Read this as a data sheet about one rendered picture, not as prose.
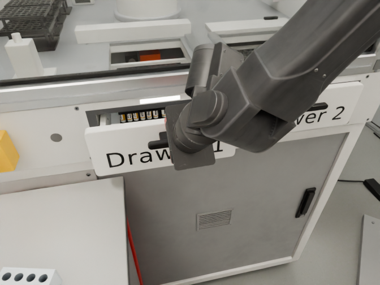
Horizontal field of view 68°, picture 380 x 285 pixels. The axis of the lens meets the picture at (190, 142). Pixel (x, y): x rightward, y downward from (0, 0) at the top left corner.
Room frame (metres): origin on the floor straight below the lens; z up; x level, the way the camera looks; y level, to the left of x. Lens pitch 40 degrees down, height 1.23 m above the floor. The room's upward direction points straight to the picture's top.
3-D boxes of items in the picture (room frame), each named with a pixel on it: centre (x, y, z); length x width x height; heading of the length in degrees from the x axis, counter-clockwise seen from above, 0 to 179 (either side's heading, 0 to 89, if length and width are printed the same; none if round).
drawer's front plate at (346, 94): (0.54, -0.25, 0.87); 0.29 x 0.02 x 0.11; 102
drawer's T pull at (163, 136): (0.40, 0.04, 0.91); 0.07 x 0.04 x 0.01; 102
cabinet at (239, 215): (0.96, 0.11, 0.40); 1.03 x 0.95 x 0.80; 102
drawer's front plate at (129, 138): (0.43, 0.05, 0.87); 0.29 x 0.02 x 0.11; 102
